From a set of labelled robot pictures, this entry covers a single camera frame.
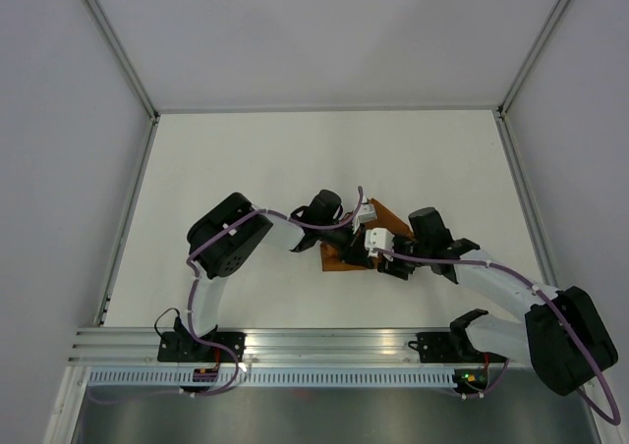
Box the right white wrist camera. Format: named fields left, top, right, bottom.
left=364, top=228, right=394, bottom=259

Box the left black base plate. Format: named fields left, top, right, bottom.
left=157, top=330, right=247, bottom=363

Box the left aluminium side rail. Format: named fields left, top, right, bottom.
left=91, top=114, right=160, bottom=327

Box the right aluminium frame post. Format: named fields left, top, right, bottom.
left=496, top=0, right=573, bottom=120

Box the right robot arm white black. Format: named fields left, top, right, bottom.
left=365, top=207, right=618, bottom=396

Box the aluminium frame post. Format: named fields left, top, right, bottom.
left=496, top=0, right=573, bottom=120
left=81, top=0, right=159, bottom=122

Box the rear aluminium frame bar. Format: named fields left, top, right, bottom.
left=156, top=104, right=500, bottom=115

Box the right aluminium side rail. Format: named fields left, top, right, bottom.
left=492, top=107, right=572, bottom=290

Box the left aluminium frame post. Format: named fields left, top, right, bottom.
left=81, top=0, right=159, bottom=122

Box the aluminium mounting rail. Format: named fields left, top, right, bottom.
left=68, top=326, right=603, bottom=367

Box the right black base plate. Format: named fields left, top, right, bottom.
left=415, top=331, right=505, bottom=365

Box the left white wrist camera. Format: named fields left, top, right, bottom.
left=352, top=203, right=377, bottom=233

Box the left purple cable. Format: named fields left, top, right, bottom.
left=87, top=185, right=365, bottom=406

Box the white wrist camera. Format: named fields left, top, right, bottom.
left=352, top=203, right=377, bottom=233
left=364, top=228, right=394, bottom=259

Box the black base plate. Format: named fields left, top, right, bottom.
left=415, top=331, right=505, bottom=365
left=157, top=330, right=247, bottom=363

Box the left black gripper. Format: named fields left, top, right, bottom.
left=317, top=219, right=372, bottom=271

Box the aluminium side rail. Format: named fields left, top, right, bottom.
left=91, top=114, right=160, bottom=327
left=492, top=107, right=572, bottom=290

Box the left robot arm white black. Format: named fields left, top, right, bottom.
left=180, top=190, right=377, bottom=361

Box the white slotted cable duct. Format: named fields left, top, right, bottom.
left=87, top=366, right=455, bottom=388

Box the orange cloth napkin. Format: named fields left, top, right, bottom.
left=321, top=198, right=414, bottom=272

